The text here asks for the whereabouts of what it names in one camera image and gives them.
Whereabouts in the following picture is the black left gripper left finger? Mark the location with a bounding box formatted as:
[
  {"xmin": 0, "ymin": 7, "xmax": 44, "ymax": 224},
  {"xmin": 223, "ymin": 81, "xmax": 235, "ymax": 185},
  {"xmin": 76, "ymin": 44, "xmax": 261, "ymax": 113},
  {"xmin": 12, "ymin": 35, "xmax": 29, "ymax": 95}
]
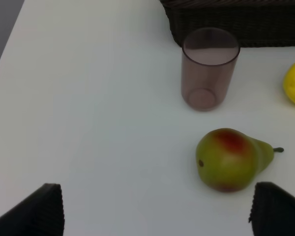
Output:
[{"xmin": 0, "ymin": 183, "xmax": 65, "ymax": 236}]

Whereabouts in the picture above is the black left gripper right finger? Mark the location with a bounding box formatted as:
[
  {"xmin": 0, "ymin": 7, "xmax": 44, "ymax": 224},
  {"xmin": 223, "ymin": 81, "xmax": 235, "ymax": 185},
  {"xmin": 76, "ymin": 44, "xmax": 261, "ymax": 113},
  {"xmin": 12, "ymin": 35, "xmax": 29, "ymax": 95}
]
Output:
[{"xmin": 248, "ymin": 182, "xmax": 295, "ymax": 236}]

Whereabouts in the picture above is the green red pear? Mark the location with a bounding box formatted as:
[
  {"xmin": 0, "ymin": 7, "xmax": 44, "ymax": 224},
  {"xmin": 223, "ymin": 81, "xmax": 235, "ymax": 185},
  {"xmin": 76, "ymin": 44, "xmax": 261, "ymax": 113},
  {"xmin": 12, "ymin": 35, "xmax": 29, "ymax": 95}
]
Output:
[{"xmin": 196, "ymin": 128, "xmax": 284, "ymax": 192}]

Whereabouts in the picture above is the translucent purple plastic cup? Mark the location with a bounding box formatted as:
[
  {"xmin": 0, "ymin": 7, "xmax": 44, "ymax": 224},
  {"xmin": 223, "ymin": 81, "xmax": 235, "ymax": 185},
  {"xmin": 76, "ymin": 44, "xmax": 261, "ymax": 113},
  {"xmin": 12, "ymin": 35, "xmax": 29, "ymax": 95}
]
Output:
[{"xmin": 181, "ymin": 27, "xmax": 240, "ymax": 111}]

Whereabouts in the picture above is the dark brown wicker basket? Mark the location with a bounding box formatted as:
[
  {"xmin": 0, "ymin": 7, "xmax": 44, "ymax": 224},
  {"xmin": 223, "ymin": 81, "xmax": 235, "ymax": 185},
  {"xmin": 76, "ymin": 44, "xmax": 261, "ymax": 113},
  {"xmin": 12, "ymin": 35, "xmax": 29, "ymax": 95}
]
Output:
[{"xmin": 161, "ymin": 0, "xmax": 295, "ymax": 48}]

